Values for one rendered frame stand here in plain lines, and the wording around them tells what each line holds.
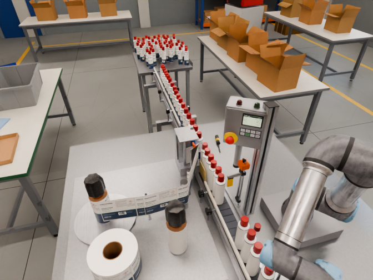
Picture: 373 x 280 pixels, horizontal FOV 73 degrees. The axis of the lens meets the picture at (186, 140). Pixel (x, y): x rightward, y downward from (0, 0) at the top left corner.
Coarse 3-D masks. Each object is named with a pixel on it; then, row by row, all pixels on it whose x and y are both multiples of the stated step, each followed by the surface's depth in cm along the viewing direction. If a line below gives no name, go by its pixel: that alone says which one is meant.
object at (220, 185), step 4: (220, 176) 125; (216, 180) 129; (220, 180) 126; (224, 180) 129; (216, 184) 128; (220, 184) 127; (224, 184) 128; (216, 188) 130; (220, 188) 128; (224, 188) 130; (216, 192) 131; (220, 192) 130; (216, 196) 133; (220, 196) 132; (216, 200) 135; (220, 200) 134; (220, 204) 136
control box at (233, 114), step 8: (232, 96) 109; (232, 104) 103; (248, 104) 103; (232, 112) 103; (240, 112) 102; (248, 112) 100; (256, 112) 100; (264, 112) 99; (232, 120) 105; (240, 120) 104; (264, 120) 100; (224, 128) 110; (232, 128) 107; (248, 128) 105; (256, 128) 103; (224, 136) 111; (232, 136) 110; (240, 136) 108; (240, 144) 111; (248, 144) 110; (256, 144) 108
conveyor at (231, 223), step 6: (204, 186) 148; (222, 204) 137; (228, 204) 137; (222, 210) 134; (228, 210) 134; (222, 216) 131; (228, 216) 131; (234, 216) 131; (228, 222) 128; (234, 222) 128; (228, 228) 126; (234, 228) 125; (234, 234) 123; (228, 240) 121; (234, 240) 121; (234, 252) 116; (258, 270) 109; (258, 276) 107
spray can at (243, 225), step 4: (244, 216) 107; (244, 220) 105; (248, 220) 105; (240, 224) 108; (244, 224) 106; (248, 224) 108; (240, 228) 107; (244, 228) 107; (248, 228) 107; (236, 232) 112; (240, 232) 108; (244, 232) 108; (236, 236) 112; (240, 236) 110; (236, 240) 114; (240, 240) 112; (236, 244) 115; (240, 244) 114; (240, 248) 115
